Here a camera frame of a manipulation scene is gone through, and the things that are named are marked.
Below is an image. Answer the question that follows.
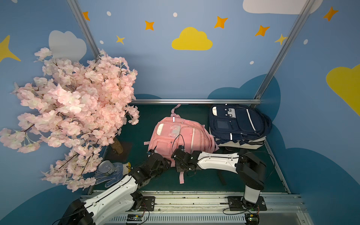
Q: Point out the navy blue backpack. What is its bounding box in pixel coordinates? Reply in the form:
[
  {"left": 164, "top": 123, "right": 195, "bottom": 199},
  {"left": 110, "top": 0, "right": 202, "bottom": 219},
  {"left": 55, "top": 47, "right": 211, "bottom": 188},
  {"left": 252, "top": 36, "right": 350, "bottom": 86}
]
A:
[{"left": 209, "top": 104, "right": 272, "bottom": 150}]

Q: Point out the green circuit board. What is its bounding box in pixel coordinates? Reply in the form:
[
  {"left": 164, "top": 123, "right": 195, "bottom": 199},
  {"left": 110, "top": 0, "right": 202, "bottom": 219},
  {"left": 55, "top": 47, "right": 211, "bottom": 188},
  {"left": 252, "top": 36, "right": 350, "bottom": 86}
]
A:
[
  {"left": 126, "top": 214, "right": 143, "bottom": 223},
  {"left": 245, "top": 214, "right": 260, "bottom": 225}
]

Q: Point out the right green circuit board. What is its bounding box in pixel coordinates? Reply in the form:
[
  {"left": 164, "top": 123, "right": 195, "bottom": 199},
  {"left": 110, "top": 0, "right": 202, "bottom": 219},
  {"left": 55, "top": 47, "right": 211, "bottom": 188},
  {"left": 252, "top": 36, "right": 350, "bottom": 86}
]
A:
[{"left": 245, "top": 214, "right": 260, "bottom": 225}]

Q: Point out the aluminium frame post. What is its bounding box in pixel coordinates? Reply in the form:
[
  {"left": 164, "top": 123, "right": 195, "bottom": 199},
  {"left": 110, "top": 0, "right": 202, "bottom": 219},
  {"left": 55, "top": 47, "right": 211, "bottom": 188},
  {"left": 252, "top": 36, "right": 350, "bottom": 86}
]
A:
[
  {"left": 252, "top": 0, "right": 315, "bottom": 104},
  {"left": 67, "top": 0, "right": 100, "bottom": 58}
]

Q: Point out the right side floor rail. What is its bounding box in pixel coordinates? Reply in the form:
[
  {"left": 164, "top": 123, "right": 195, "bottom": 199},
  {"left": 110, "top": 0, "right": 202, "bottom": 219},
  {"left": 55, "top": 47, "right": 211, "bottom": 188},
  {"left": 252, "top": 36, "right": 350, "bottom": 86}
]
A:
[{"left": 264, "top": 139, "right": 292, "bottom": 194}]

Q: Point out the blue patterned cloth item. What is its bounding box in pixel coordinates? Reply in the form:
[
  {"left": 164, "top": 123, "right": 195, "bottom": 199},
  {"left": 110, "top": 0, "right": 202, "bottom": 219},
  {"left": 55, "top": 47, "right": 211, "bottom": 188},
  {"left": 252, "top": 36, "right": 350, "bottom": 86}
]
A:
[{"left": 94, "top": 162, "right": 131, "bottom": 188}]

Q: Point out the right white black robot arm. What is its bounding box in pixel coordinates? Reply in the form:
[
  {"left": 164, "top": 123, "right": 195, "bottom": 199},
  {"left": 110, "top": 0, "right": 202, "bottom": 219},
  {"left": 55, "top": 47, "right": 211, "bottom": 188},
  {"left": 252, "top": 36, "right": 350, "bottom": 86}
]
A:
[{"left": 171, "top": 149, "right": 266, "bottom": 206}]

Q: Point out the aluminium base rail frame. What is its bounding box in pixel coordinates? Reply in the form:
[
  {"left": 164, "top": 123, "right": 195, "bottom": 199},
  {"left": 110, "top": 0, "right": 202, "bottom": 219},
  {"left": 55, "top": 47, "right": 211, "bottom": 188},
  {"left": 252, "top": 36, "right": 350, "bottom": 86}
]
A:
[{"left": 68, "top": 191, "right": 314, "bottom": 225}]

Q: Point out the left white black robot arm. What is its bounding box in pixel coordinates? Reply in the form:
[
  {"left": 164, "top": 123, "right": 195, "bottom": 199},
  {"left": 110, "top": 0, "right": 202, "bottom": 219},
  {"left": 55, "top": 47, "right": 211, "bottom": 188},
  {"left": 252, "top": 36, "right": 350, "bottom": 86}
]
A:
[{"left": 54, "top": 153, "right": 171, "bottom": 225}]

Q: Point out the rear horizontal aluminium bar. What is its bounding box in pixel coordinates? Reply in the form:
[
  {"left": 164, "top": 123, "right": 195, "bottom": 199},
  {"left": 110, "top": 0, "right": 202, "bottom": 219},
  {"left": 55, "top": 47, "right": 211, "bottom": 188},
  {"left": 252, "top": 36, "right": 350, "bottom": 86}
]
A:
[{"left": 131, "top": 98, "right": 261, "bottom": 105}]

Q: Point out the pink backpack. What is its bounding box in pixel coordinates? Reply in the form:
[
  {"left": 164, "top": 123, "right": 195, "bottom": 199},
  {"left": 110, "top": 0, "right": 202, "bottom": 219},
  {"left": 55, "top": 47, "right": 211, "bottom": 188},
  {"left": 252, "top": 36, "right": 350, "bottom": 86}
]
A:
[{"left": 144, "top": 104, "right": 219, "bottom": 167}]

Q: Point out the left aluminium frame post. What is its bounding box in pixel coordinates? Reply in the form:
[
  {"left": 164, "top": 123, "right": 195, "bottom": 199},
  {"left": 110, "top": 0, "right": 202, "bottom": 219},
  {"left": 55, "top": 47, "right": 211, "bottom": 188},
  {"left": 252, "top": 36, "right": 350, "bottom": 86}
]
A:
[{"left": 67, "top": 0, "right": 100, "bottom": 58}]

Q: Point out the right aluminium frame post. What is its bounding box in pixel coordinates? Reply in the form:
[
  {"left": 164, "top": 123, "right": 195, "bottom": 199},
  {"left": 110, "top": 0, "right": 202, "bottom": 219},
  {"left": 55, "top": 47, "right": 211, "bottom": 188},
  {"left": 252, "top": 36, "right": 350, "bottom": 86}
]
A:
[{"left": 252, "top": 0, "right": 315, "bottom": 104}]

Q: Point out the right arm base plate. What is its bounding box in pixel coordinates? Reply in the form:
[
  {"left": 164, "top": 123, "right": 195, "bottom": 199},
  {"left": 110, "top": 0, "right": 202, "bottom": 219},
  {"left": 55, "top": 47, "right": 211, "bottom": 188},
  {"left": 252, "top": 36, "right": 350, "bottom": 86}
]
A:
[{"left": 227, "top": 196, "right": 267, "bottom": 212}]

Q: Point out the pink cherry blossom tree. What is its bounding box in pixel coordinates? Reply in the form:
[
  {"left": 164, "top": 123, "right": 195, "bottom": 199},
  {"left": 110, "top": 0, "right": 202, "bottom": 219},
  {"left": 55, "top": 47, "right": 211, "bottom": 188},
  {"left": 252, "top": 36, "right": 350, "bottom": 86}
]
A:
[{"left": 1, "top": 48, "right": 140, "bottom": 191}]

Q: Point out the left green circuit board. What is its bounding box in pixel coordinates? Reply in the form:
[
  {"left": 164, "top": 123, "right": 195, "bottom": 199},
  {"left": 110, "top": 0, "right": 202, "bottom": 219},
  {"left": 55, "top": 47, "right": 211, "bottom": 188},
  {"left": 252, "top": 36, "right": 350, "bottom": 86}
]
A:
[{"left": 126, "top": 214, "right": 143, "bottom": 223}]

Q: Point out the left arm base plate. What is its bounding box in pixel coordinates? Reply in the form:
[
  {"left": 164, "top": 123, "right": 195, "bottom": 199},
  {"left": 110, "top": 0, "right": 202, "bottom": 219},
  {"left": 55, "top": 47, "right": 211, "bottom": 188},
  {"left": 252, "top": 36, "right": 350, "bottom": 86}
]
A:
[{"left": 131, "top": 196, "right": 156, "bottom": 212}]

